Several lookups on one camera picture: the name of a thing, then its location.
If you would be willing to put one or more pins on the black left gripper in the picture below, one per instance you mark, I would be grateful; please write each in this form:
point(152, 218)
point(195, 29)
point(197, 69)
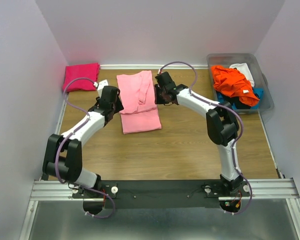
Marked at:
point(117, 105)

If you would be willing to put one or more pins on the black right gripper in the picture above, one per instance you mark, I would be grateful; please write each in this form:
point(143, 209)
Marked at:
point(158, 94)

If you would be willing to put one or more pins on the light pink t-shirt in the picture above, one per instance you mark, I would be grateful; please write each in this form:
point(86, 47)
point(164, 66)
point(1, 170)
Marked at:
point(137, 94)

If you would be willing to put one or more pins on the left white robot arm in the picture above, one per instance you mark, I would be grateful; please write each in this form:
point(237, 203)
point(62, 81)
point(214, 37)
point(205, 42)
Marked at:
point(63, 157)

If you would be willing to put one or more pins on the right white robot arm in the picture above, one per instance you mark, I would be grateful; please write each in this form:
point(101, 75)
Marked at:
point(221, 122)

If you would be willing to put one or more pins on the folded magenta t-shirt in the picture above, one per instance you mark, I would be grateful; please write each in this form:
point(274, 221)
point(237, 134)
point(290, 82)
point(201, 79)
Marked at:
point(82, 71)

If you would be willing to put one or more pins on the orange t-shirt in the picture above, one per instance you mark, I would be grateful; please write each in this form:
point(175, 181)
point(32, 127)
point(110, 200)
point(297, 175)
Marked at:
point(231, 83)

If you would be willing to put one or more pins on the clear plastic bin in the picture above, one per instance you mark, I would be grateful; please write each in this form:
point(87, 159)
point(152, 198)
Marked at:
point(227, 59)

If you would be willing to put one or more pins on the white t-shirt in bin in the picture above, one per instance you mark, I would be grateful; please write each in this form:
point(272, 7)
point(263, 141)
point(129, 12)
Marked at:
point(243, 68)

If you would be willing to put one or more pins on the blue t-shirt in bin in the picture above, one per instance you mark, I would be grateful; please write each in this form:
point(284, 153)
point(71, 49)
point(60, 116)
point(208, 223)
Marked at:
point(237, 104)

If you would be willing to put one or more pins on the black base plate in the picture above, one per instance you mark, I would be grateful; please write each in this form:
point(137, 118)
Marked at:
point(163, 194)

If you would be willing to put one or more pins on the aluminium rail frame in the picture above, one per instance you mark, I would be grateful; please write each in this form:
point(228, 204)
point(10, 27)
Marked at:
point(53, 214)

